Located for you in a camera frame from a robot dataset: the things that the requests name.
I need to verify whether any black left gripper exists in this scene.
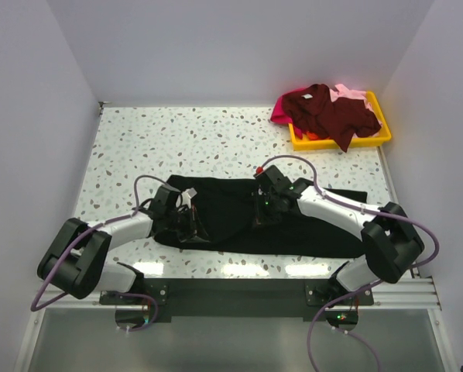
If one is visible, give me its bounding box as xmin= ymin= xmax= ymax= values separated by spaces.
xmin=164 ymin=204 xmax=210 ymax=242

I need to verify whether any black t shirt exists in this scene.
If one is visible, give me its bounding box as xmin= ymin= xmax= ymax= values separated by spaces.
xmin=154 ymin=175 xmax=364 ymax=259

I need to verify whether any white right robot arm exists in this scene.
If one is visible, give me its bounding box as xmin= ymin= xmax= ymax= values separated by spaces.
xmin=254 ymin=165 xmax=424 ymax=305

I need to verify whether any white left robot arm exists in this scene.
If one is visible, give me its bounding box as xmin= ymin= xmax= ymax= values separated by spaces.
xmin=37 ymin=184 xmax=210 ymax=304

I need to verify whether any orange red garment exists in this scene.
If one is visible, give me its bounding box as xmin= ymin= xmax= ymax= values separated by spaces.
xmin=306 ymin=132 xmax=321 ymax=141

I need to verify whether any magenta t shirt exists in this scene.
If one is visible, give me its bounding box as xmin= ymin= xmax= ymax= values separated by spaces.
xmin=270 ymin=96 xmax=292 ymax=126

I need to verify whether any maroon t shirt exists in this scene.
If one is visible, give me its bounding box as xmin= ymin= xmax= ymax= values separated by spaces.
xmin=283 ymin=84 xmax=379 ymax=152

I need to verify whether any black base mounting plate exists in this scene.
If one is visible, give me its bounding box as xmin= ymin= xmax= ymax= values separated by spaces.
xmin=99 ymin=277 xmax=374 ymax=323

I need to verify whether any light pink t shirt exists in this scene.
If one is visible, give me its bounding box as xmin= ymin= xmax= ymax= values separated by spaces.
xmin=328 ymin=84 xmax=374 ymax=112

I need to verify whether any yellow plastic tray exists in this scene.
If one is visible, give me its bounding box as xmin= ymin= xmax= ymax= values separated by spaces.
xmin=288 ymin=91 xmax=393 ymax=151

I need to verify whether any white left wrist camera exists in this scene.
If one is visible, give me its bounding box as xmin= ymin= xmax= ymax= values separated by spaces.
xmin=181 ymin=188 xmax=197 ymax=203

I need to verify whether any aluminium frame rail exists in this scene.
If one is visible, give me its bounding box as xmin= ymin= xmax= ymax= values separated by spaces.
xmin=50 ymin=278 xmax=441 ymax=310

